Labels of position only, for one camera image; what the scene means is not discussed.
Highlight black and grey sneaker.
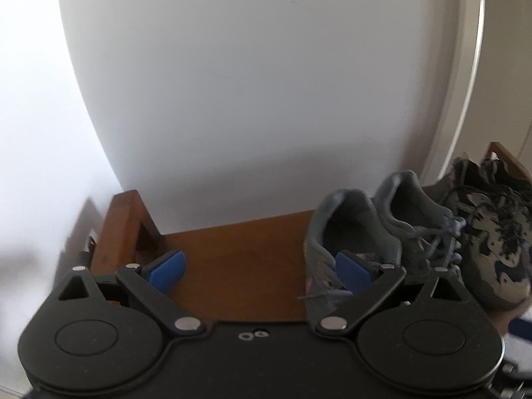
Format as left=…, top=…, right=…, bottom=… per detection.
left=438, top=157, right=532, bottom=312

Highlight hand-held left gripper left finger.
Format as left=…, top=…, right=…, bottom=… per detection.
left=44, top=249, right=206, bottom=335

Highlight white door frame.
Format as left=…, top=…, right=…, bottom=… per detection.
left=420, top=0, right=532, bottom=192

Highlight grey mesh sneaker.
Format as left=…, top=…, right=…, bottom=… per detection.
left=374, top=171, right=468, bottom=283
left=298, top=189, right=404, bottom=325

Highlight brown wooden shoe rack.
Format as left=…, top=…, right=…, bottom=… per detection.
left=89, top=141, right=532, bottom=325

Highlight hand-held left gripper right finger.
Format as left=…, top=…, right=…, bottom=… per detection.
left=315, top=250, right=483, bottom=335

